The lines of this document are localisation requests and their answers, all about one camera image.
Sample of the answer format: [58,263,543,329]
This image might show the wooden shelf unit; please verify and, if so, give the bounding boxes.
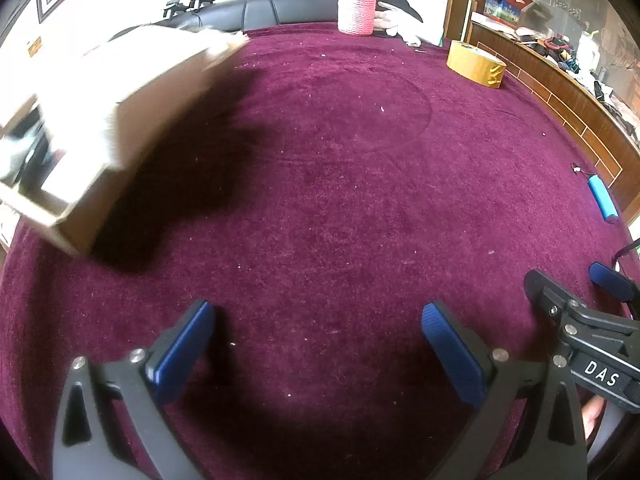
[447,0,640,221]

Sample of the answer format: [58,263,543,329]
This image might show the brown cardboard box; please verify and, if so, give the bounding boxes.
[0,25,251,258]

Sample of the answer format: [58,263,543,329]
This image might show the black leather sofa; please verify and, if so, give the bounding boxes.
[112,0,341,43]

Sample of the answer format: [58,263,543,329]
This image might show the pink crocheted bottle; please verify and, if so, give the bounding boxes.
[337,0,378,37]

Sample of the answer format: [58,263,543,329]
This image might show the white plastic jug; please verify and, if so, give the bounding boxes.
[577,35,601,78]

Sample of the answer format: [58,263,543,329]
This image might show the person's right hand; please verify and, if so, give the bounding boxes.
[584,394,609,442]

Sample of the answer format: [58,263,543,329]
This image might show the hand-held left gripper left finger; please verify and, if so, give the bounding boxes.
[52,300,217,480]

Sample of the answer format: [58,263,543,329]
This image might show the maroon velvet tablecloth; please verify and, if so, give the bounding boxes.
[0,22,636,480]

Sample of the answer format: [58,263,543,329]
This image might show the yellow tape roll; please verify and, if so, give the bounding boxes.
[446,40,507,90]

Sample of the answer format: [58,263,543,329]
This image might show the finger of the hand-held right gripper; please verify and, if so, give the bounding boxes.
[589,261,640,306]
[524,269,640,357]

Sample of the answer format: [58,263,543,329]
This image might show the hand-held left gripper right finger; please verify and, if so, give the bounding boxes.
[421,301,588,480]

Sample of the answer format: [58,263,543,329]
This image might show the blue cylindrical battery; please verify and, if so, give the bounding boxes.
[587,175,621,223]

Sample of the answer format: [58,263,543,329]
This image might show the colourful cardboard box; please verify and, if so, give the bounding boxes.
[475,0,531,26]

